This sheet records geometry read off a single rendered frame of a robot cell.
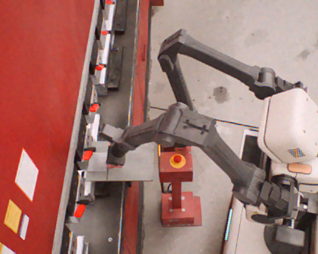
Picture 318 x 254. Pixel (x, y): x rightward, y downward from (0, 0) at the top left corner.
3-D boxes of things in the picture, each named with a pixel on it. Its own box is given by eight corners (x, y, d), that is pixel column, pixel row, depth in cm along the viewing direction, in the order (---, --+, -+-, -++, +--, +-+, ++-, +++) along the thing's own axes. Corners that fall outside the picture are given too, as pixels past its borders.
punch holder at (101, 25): (104, 53, 174) (97, 25, 160) (85, 53, 174) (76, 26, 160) (107, 29, 182) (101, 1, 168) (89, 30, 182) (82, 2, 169)
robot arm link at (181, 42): (169, 37, 128) (174, 20, 134) (154, 63, 138) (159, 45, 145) (280, 91, 137) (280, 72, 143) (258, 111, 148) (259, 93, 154)
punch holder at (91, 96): (93, 126, 152) (85, 101, 138) (73, 126, 152) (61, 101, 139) (98, 96, 160) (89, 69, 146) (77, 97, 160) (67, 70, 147)
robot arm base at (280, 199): (291, 217, 117) (294, 182, 123) (272, 206, 114) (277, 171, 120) (269, 221, 124) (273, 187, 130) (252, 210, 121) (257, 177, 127)
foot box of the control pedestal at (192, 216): (202, 226, 240) (203, 219, 229) (162, 227, 240) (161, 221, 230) (200, 196, 250) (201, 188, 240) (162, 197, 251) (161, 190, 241)
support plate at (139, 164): (153, 181, 149) (152, 180, 149) (86, 181, 151) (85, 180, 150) (154, 141, 159) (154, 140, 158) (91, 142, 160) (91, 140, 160)
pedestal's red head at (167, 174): (192, 181, 185) (193, 165, 169) (160, 183, 185) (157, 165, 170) (190, 146, 195) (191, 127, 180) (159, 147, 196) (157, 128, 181)
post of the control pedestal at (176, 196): (181, 209, 234) (181, 168, 189) (173, 209, 234) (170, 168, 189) (181, 200, 237) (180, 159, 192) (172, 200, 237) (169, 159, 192)
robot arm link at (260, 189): (269, 202, 118) (275, 187, 119) (246, 189, 114) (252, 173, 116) (250, 200, 126) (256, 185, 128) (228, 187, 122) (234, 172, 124)
